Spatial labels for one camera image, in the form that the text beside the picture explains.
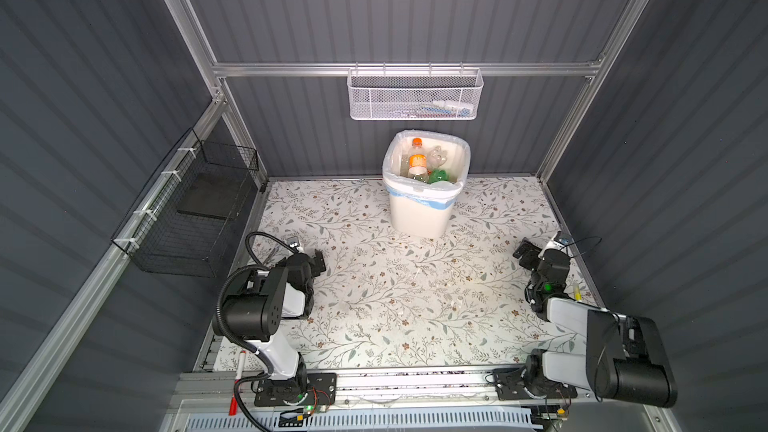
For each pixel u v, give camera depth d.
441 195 0.79
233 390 0.67
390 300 0.89
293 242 0.83
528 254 0.81
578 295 0.89
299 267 0.73
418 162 0.91
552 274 0.69
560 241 0.77
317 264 0.91
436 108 0.93
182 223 0.73
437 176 0.96
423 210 0.85
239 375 0.75
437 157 0.93
